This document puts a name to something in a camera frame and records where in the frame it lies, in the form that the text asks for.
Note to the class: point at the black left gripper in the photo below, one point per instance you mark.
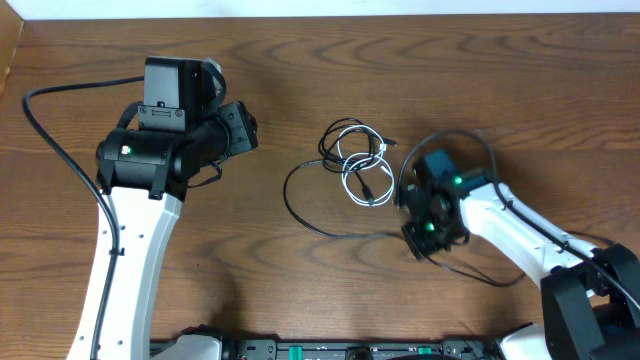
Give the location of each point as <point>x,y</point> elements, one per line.
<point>246,128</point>

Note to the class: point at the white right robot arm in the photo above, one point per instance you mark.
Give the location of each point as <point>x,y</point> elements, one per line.
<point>590,295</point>

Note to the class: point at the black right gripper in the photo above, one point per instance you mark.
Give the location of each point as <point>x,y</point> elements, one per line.
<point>419,245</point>

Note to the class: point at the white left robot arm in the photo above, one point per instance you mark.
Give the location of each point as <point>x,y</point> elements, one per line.
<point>144,170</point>

